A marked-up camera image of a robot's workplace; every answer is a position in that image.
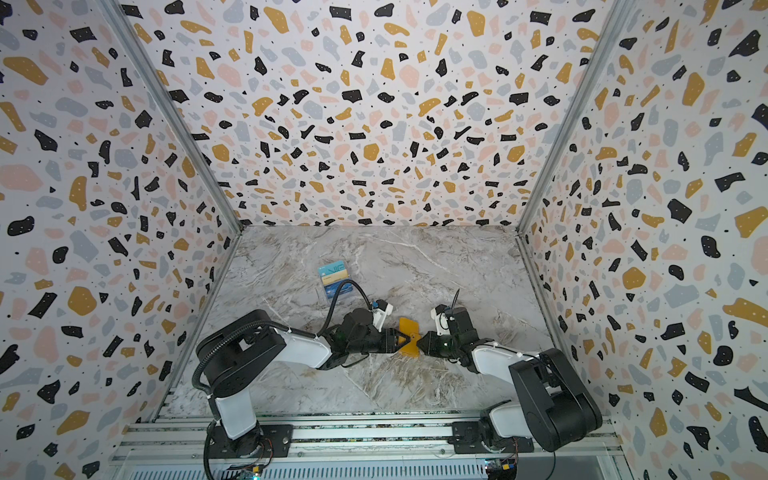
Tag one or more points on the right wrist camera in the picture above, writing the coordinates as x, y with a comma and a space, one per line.
440, 315

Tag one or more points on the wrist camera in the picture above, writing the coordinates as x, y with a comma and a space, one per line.
440, 315
381, 309

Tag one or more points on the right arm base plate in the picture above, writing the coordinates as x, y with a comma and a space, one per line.
476, 437

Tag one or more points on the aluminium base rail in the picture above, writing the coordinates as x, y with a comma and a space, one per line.
373, 437

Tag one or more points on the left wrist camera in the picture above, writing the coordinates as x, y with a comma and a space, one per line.
381, 309

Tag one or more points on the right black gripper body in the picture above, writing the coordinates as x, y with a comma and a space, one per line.
429, 342

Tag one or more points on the white ventilation grille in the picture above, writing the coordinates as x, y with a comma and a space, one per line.
417, 469

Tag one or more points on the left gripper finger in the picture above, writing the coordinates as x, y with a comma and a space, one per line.
405, 348
405, 328

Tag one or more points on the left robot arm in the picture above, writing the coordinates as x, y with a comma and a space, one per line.
232, 358

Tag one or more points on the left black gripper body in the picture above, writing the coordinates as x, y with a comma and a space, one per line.
375, 343

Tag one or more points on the yellow card holder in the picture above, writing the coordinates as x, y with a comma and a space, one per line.
416, 337

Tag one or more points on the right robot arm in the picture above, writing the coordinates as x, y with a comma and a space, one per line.
552, 406

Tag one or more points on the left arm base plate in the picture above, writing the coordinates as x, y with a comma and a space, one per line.
263, 442

